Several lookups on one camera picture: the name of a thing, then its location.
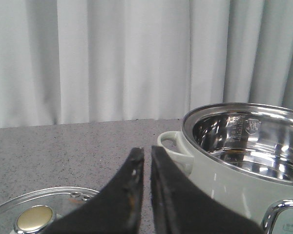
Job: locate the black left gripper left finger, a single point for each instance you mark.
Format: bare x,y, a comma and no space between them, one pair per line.
117,207

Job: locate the white pleated curtain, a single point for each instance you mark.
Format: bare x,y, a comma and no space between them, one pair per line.
74,61

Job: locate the pale green electric cooking pot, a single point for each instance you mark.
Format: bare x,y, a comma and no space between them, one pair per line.
241,155

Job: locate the glass pot lid steel rim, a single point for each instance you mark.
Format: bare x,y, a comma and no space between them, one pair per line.
31,213

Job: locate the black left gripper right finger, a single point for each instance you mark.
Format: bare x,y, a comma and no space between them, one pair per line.
180,207

